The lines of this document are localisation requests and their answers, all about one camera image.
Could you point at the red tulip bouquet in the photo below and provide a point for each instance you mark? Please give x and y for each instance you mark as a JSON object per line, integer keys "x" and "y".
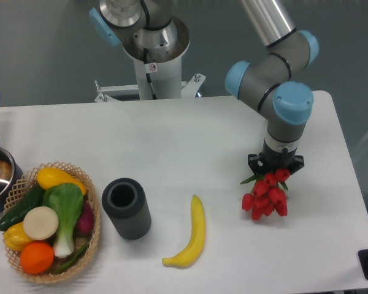
{"x": 267, "y": 195}

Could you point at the white metal base frame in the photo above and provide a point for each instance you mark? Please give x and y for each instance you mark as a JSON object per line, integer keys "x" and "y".
{"x": 190, "y": 89}

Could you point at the green bean pod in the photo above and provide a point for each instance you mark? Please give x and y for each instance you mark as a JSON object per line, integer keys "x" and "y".
{"x": 72, "y": 261}

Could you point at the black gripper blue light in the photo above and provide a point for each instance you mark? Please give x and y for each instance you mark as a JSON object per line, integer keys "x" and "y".
{"x": 273, "y": 160}

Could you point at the purple red radish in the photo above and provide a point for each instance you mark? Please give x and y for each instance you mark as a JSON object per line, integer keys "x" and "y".
{"x": 85, "y": 222}

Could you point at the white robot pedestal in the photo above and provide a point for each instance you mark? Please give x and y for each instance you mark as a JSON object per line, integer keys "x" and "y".
{"x": 159, "y": 80}

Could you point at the woven wicker basket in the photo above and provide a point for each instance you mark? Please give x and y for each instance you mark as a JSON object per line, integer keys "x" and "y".
{"x": 19, "y": 190}

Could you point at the dark grey ribbed vase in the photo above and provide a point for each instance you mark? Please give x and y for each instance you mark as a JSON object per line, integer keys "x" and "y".
{"x": 125, "y": 203}

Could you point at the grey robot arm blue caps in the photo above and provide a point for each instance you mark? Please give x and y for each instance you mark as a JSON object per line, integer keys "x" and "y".
{"x": 156, "y": 41}

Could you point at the yellow bell pepper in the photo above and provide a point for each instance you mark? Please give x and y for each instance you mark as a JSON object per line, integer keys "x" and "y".
{"x": 15, "y": 237}

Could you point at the dark green cucumber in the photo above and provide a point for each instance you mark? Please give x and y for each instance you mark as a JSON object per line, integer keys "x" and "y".
{"x": 32, "y": 199}

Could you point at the cream round disc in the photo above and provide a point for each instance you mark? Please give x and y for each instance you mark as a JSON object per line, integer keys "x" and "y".
{"x": 40, "y": 223}

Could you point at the orange fruit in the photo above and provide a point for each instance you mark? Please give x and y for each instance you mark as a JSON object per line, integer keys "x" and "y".
{"x": 36, "y": 257}

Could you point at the yellow banana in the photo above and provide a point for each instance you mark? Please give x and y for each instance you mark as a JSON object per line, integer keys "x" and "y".
{"x": 193, "y": 250}

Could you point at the green bok choy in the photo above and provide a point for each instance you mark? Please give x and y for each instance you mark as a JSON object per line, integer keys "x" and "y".
{"x": 66, "y": 200}

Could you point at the yellow squash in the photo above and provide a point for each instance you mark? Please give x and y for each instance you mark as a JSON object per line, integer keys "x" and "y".
{"x": 48, "y": 177}

